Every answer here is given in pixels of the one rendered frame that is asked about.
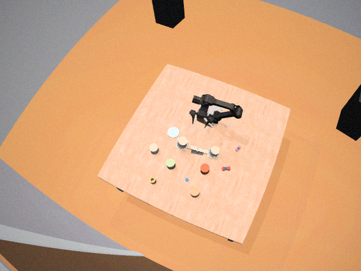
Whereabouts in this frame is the white round dish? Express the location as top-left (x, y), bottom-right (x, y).
top-left (168, 127), bottom-right (179, 138)

